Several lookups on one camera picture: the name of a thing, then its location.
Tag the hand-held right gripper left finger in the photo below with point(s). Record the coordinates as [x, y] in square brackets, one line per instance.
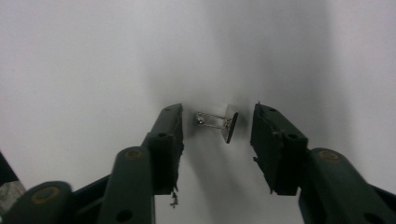
[155, 155]

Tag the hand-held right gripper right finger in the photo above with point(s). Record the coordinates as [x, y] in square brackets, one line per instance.
[280, 155]

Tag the small metal binder clip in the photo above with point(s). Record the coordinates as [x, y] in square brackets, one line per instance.
[229, 124]

